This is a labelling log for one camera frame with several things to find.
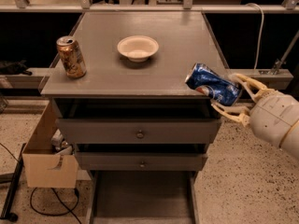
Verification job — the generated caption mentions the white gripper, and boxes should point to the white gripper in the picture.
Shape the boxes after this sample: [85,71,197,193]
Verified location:
[211,73,299,147]

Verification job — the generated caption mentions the blue pepsi can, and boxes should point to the blue pepsi can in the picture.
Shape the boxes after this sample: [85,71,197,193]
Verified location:
[185,63,241,106]

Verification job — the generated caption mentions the grey drawer cabinet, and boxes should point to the grey drawer cabinet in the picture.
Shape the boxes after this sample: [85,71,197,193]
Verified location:
[40,10,236,173]

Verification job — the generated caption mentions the grey bottom drawer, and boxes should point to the grey bottom drawer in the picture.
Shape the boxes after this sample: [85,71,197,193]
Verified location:
[86,171,200,224]

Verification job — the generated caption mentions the grey drawer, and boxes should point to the grey drawer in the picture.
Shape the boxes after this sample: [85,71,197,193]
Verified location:
[56,119,221,144]
[86,171,200,224]
[75,152,207,172]

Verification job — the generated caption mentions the grey middle drawer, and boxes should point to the grey middle drawer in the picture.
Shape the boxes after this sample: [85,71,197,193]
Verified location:
[75,152,207,172]

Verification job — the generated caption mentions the grey top drawer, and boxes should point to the grey top drawer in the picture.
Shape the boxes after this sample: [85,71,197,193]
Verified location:
[56,119,221,144]

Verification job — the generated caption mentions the gold soda can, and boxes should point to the gold soda can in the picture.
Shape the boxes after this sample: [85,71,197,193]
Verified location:
[56,36,86,78]

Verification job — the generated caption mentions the metal diagonal strut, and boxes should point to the metal diagonal strut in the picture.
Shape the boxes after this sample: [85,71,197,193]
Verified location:
[269,30,299,75]

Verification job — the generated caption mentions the white bowl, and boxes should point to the white bowl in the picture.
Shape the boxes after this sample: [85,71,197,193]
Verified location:
[117,35,159,63]

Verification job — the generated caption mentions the crumpled items in box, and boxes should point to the crumpled items in box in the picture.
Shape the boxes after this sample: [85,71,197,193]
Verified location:
[50,130,73,155]

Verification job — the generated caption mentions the cardboard box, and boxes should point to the cardboard box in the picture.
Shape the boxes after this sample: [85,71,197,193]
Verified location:
[22,104,78,189]

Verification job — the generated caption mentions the black stand leg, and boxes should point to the black stand leg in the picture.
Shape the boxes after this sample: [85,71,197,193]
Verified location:
[0,144,25,223]

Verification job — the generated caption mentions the white cable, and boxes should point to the white cable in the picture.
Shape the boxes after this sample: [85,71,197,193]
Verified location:
[246,2,265,71]

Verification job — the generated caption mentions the black floor cable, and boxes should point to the black floor cable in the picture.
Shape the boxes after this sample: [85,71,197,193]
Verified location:
[29,187,82,224]

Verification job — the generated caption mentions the black object on rail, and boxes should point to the black object on rail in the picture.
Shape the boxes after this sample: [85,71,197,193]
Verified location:
[0,60,32,76]

